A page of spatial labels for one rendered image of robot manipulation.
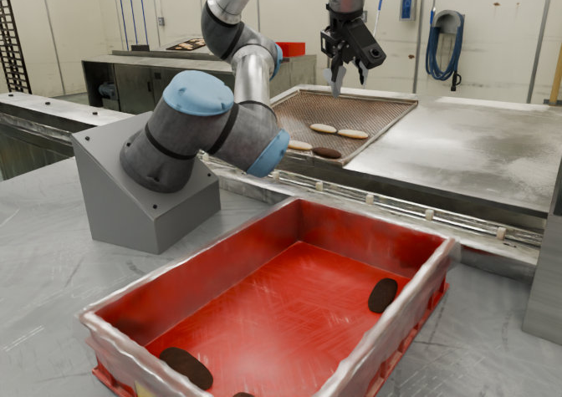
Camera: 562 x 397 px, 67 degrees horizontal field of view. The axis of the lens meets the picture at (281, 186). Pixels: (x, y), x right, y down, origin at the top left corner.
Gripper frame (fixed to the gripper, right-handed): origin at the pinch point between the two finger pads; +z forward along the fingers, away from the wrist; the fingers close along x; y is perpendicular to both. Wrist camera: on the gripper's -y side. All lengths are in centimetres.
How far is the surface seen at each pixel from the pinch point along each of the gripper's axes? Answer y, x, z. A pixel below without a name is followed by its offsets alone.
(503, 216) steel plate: -40.5, -11.9, 18.7
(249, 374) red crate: -46, 55, -6
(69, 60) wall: 722, 36, 310
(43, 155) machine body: 109, 81, 56
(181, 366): -41, 62, -8
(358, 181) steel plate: -6.5, 1.9, 27.0
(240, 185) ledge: 5.2, 32.1, 18.1
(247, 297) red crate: -33, 49, 1
